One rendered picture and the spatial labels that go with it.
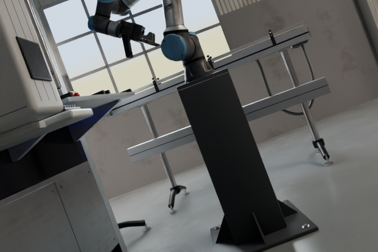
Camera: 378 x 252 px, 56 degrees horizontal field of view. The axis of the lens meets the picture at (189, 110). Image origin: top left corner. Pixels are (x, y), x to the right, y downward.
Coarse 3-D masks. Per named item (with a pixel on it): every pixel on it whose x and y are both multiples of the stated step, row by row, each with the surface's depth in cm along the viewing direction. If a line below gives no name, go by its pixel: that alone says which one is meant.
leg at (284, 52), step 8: (288, 48) 255; (288, 56) 256; (288, 64) 256; (288, 72) 257; (296, 80) 255; (304, 104) 255; (304, 112) 257; (312, 120) 256; (312, 128) 256; (312, 136) 258
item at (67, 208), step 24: (72, 168) 190; (24, 192) 152; (48, 192) 166; (72, 192) 182; (96, 192) 203; (0, 216) 136; (24, 216) 147; (48, 216) 160; (72, 216) 176; (96, 216) 195; (0, 240) 132; (24, 240) 142; (48, 240) 155; (72, 240) 169; (96, 240) 187
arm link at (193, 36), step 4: (192, 32) 169; (192, 36) 169; (196, 36) 171; (192, 40) 164; (196, 40) 169; (196, 44) 167; (196, 48) 167; (200, 48) 170; (196, 52) 168; (200, 52) 169; (192, 56) 167; (196, 56) 168; (200, 56) 169; (188, 60) 168
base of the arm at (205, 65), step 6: (192, 60) 168; (198, 60) 168; (204, 60) 170; (186, 66) 170; (192, 66) 168; (198, 66) 167; (204, 66) 168; (210, 66) 171; (186, 72) 170; (192, 72) 167; (198, 72) 166; (204, 72) 166; (210, 72) 168; (186, 78) 170; (192, 78) 167; (198, 78) 166
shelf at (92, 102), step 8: (80, 96) 143; (88, 96) 150; (96, 96) 156; (104, 96) 164; (112, 96) 173; (120, 96) 182; (128, 96) 197; (64, 104) 135; (72, 104) 144; (80, 104) 154; (88, 104) 164; (96, 104) 176; (104, 104) 191
